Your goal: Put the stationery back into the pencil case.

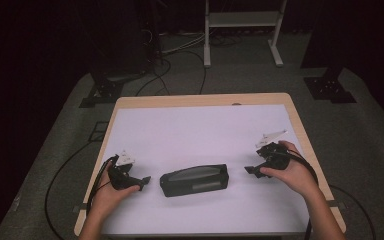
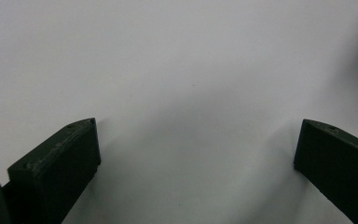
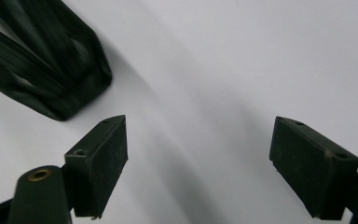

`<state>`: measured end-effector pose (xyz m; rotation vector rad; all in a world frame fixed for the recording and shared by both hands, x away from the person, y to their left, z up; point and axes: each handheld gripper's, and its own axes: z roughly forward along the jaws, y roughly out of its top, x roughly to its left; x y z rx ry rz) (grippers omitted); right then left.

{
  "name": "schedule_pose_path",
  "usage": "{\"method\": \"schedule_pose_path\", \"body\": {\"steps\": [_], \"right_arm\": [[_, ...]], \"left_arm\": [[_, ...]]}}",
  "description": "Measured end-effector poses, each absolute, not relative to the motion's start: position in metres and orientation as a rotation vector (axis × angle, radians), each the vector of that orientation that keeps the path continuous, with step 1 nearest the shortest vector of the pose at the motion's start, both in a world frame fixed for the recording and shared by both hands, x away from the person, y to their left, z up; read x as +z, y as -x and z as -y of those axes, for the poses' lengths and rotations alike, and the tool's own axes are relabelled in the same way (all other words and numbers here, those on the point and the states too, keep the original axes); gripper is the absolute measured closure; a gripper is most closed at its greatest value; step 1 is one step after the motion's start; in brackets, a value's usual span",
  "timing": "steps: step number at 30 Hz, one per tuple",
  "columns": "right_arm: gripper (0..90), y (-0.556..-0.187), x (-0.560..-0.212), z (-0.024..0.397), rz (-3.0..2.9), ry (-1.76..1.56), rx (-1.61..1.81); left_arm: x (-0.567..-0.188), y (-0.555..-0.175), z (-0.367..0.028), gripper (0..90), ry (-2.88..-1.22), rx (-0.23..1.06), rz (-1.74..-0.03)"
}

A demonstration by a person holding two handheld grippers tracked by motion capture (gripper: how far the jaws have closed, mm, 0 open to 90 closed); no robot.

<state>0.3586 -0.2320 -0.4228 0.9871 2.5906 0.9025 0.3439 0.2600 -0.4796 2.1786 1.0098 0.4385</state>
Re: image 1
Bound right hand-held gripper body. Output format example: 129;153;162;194
254;129;292;172

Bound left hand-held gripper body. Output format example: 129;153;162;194
108;149;145;191

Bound black and grey case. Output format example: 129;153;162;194
159;163;230;198

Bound person's left hand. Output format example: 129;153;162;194
91;160;141;218

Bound person's right hand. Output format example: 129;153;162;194
259;140;318;202

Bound white paper sheet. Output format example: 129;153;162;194
100;104;311;236

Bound black stand base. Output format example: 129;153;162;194
302;65;358;105
78;59;128;109

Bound white metal stand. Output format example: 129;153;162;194
203;0;289;69

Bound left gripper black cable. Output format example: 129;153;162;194
85;154;120;215

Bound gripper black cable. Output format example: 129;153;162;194
286;149;320;240
85;154;120;215

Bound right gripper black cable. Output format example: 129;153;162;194
286;149;320;240

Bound black floor cable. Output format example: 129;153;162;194
329;184;378;240
134;49;208;98
44;141;98;240

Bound white floor cables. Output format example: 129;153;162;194
159;31;208;56

